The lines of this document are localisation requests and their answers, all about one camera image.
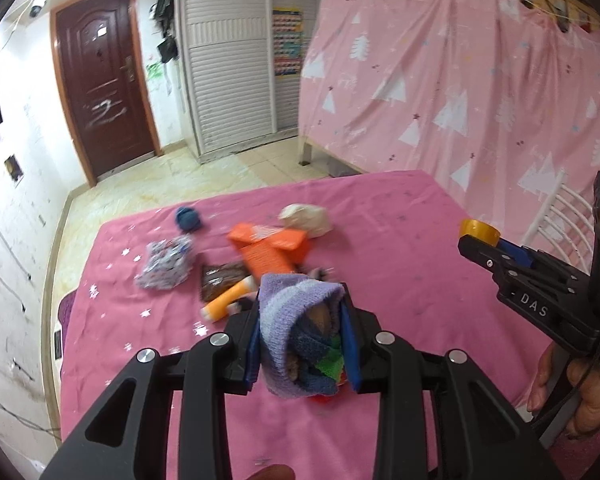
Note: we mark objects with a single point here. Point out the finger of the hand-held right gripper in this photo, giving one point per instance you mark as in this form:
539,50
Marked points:
482,255
517,255

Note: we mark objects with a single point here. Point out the pink star-print tablecloth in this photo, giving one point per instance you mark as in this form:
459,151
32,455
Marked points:
405,285

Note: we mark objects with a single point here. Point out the white metal chair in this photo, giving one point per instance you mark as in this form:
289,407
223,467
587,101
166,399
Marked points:
555,205

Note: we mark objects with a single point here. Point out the blue cloth ball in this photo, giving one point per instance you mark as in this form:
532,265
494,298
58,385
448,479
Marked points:
187,218

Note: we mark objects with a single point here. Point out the orange cardboard box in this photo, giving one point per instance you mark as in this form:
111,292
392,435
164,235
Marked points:
267,252

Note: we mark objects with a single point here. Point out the dark brown door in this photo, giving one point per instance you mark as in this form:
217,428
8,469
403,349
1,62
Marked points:
105,85

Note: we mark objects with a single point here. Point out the brown snack packet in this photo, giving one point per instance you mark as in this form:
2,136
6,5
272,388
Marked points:
222,280

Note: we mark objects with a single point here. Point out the green wall sticker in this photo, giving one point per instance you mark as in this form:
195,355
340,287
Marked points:
153,71

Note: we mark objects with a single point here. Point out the person's right hand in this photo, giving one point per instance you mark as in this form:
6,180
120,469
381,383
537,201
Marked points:
595,395

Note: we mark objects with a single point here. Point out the person's right forearm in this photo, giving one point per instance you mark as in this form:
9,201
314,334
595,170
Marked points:
590,455

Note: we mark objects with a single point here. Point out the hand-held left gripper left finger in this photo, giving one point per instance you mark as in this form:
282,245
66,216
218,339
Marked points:
252,360

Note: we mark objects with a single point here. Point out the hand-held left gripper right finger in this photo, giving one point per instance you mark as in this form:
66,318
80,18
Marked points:
352,355

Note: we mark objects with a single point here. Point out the wooden bed frame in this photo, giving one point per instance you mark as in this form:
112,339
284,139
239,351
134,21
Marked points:
306,152

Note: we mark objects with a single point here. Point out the yellow bowl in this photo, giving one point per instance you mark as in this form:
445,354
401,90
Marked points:
477,228

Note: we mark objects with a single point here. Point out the white louvered wardrobe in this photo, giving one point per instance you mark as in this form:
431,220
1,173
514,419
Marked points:
225,70

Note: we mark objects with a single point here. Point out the person's left hand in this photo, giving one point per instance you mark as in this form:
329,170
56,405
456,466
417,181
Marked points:
270,474

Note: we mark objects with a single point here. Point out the white patterned wrapper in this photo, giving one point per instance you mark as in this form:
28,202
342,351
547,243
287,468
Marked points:
162,265

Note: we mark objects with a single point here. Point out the colourful wall poster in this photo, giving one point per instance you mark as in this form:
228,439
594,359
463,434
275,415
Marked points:
286,42

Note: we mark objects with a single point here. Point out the beige cloth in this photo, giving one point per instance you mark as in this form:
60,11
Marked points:
305,220

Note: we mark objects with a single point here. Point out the wall socket box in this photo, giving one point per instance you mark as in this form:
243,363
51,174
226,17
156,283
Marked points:
13,167

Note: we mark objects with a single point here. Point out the small red object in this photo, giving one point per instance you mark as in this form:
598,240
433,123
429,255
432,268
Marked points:
325,400

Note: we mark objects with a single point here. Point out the pink tree-print curtain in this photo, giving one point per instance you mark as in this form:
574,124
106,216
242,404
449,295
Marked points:
430,60

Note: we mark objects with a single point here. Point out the white security camera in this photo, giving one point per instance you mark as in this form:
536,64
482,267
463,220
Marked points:
40,2

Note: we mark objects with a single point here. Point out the orange and white tube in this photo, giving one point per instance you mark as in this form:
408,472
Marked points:
225,302

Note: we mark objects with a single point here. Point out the purple striped knit sock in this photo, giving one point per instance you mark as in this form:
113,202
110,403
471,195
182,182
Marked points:
285,320

